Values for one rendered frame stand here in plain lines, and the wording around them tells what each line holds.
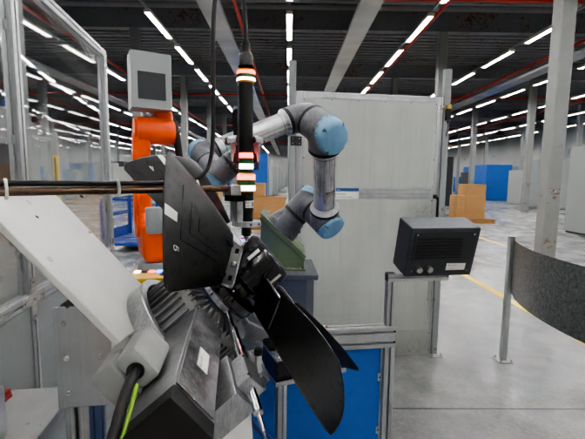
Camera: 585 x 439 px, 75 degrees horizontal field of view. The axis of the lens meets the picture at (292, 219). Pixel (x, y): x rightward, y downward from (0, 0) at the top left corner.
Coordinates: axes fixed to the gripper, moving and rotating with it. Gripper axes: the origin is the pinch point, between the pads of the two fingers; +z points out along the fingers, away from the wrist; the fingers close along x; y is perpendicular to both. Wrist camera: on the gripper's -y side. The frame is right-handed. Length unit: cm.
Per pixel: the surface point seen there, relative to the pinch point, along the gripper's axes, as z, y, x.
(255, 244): 10.1, 23.2, -1.8
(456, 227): -32, 26, -74
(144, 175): 2.7, 9.0, 22.1
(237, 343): 24.5, 38.6, 2.1
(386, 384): -37, 85, -53
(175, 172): 28.5, 8.6, 11.6
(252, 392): 36, 41, 0
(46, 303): -56, 55, 70
